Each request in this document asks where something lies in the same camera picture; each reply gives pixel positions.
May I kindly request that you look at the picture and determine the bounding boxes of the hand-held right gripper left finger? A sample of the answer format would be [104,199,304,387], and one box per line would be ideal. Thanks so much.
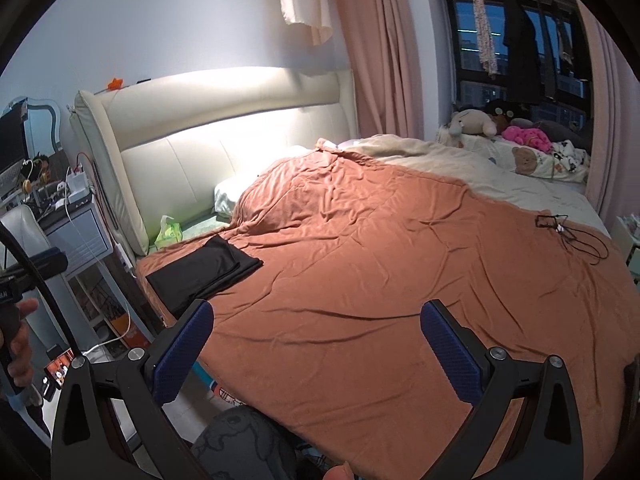
[50,299,216,480]

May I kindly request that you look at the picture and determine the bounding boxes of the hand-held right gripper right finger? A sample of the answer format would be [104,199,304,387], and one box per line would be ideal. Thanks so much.
[419,299,586,480]

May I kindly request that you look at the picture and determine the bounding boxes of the black sleeveless top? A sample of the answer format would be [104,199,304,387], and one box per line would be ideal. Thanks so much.
[145,235,264,318]

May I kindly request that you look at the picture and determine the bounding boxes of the person's left hand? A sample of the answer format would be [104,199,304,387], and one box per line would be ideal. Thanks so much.
[6,298,41,390]

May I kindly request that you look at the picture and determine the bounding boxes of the white shelf nightstand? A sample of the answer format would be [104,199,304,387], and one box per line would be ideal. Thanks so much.
[42,192,151,346]

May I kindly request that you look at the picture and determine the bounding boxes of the white leather chair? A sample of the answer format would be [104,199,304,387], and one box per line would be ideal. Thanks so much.
[0,205,56,271]

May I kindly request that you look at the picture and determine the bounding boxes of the orange box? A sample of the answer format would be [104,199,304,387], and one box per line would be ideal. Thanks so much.
[107,310,138,348]

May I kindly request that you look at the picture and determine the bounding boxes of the white charger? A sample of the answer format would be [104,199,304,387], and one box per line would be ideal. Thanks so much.
[62,170,93,198]

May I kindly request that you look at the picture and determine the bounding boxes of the orange-brown blanket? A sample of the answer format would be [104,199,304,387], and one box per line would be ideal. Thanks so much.
[135,137,633,453]

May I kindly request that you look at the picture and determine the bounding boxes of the smartphone with lit screen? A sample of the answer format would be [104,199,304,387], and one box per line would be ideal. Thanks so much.
[44,350,76,401]

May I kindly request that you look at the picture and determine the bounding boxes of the person's grey printed pants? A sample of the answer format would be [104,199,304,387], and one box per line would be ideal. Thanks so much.
[191,405,301,480]

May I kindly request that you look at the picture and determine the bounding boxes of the green tissue pack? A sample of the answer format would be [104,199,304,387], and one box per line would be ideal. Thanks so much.
[154,215,184,250]

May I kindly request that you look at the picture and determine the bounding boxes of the light green bed sheet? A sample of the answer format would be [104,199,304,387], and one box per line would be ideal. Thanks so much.
[177,212,236,241]

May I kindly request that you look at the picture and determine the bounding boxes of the white pillow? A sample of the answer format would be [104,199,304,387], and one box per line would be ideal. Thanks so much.
[214,145,313,217]

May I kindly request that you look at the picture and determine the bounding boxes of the cream padded headboard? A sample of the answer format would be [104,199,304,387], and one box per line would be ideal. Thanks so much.
[70,66,357,256]

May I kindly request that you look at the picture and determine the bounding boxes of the bear print bedding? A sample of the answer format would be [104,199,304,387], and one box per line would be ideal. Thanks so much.
[437,127,591,186]

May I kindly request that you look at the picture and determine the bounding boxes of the pink plush toy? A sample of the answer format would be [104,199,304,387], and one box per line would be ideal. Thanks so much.
[501,126,553,152]

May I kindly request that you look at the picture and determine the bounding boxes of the cow print plush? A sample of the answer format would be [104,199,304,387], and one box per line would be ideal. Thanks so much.
[550,140,588,173]

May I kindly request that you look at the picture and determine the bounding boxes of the white plush toy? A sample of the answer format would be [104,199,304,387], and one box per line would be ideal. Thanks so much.
[447,107,499,148]

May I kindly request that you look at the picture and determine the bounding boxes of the grey pillow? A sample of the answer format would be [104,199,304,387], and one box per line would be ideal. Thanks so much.
[510,117,588,148]

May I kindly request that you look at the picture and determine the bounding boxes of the dark brown bear plush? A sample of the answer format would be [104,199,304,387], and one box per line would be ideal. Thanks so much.
[485,99,518,131]

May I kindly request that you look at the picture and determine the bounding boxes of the pink curtain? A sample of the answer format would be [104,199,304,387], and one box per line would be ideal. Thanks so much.
[330,0,458,141]
[575,0,640,221]

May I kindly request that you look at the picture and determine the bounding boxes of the dark hanging garment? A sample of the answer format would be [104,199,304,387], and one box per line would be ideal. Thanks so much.
[555,2,576,78]
[542,0,561,101]

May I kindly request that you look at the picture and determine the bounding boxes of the black hanging coat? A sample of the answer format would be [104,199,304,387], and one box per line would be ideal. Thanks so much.
[501,0,546,106]

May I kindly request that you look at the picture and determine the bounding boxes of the dark framed window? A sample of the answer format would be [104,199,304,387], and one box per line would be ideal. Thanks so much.
[442,0,596,116]

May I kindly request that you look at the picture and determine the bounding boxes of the floral hanging garment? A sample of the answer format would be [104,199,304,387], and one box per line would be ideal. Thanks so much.
[472,0,499,78]

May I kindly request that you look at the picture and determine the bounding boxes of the thick black cable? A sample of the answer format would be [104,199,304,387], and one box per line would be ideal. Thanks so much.
[0,222,81,361]

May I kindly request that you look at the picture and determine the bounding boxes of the thin black cord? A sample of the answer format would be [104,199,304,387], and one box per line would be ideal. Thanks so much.
[535,214,611,265]

